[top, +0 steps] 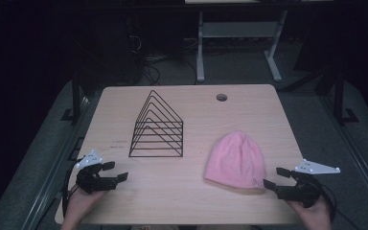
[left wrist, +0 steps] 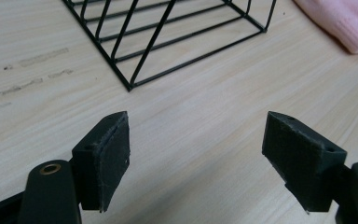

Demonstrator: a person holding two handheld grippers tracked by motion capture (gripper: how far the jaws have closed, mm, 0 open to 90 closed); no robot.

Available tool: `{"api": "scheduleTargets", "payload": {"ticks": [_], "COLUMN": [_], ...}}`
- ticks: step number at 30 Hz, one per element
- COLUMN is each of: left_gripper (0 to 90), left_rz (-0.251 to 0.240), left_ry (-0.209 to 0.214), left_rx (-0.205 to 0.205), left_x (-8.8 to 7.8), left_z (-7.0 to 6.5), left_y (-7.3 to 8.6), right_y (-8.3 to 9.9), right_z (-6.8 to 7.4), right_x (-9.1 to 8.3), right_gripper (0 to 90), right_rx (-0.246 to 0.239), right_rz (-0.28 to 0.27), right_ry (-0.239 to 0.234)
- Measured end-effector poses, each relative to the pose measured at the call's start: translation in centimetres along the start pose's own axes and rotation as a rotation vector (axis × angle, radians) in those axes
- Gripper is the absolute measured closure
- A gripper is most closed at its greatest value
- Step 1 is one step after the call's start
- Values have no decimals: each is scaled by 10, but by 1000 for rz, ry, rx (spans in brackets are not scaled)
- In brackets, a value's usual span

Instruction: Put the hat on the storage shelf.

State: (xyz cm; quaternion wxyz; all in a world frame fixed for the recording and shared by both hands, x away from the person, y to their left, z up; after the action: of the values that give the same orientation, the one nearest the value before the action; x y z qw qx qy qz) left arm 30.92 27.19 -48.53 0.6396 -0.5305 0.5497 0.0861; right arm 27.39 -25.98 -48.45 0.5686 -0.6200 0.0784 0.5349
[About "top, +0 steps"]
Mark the pink knitted beanie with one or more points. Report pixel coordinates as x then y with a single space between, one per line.
234 159

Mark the black metal stand post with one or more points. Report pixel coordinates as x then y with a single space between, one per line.
76 96
338 96

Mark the person's right hand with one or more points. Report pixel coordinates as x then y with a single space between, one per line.
316 218

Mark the white metal desk frame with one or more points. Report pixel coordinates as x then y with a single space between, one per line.
236 29

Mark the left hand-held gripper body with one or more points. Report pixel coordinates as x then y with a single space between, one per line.
92 182

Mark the aluminium floor rail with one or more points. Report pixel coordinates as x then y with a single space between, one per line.
49 188
361 166

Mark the person's left hand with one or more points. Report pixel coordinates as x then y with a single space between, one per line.
81 204

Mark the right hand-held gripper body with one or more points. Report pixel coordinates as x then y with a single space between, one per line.
303 191

